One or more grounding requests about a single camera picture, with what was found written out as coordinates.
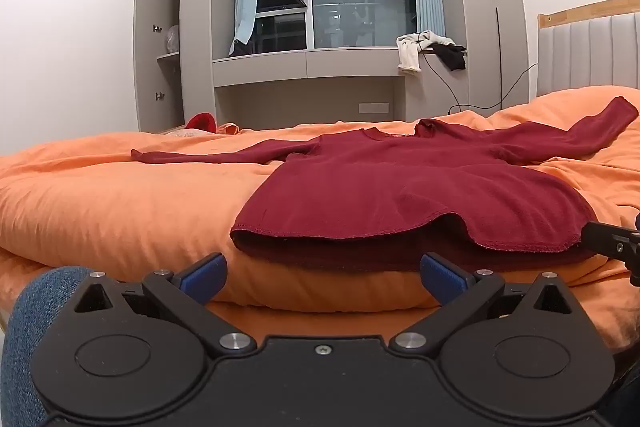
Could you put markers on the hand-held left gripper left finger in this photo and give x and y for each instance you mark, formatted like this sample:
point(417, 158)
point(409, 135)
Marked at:
point(202, 279)

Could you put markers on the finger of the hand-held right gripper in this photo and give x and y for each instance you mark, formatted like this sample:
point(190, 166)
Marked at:
point(610, 242)

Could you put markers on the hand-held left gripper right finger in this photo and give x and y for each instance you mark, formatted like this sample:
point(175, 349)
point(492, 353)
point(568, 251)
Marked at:
point(442, 279)

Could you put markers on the maroon sweater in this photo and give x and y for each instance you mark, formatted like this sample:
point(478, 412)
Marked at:
point(400, 177)

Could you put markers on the orange blanket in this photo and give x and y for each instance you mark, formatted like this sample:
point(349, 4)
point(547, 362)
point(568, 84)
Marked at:
point(125, 207)

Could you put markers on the pale patterned cloth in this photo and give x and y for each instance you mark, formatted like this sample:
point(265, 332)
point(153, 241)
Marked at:
point(225, 128)

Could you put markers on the red plush item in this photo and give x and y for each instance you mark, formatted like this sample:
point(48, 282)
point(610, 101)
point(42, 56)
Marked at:
point(200, 122)

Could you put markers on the person's leg in jeans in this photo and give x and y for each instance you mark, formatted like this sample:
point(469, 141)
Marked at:
point(25, 332)

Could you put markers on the grey padded headboard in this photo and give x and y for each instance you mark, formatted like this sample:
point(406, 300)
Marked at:
point(590, 52)

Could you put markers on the black garment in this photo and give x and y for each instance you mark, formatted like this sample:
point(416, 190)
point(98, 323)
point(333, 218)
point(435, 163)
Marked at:
point(452, 57)

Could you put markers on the white garment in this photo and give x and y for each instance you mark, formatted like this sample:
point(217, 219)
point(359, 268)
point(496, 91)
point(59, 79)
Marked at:
point(407, 54)

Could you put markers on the open grey wardrobe door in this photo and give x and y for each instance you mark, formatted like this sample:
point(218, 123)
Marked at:
point(147, 57)

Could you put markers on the dark cloth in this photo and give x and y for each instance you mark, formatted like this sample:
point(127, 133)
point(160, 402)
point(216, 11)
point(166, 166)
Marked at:
point(242, 48)

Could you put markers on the grey window ledge cabinet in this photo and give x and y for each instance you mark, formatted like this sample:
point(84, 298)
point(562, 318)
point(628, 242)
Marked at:
point(300, 64)

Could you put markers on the clear plastic bag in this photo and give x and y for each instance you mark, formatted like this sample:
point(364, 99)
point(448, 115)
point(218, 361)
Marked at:
point(173, 39)

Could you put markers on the grey wardrobe with shelves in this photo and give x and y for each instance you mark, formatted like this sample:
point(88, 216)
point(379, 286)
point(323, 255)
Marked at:
point(200, 32)

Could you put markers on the white wall socket plate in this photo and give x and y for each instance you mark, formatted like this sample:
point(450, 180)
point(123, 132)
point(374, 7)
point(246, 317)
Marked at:
point(373, 108)

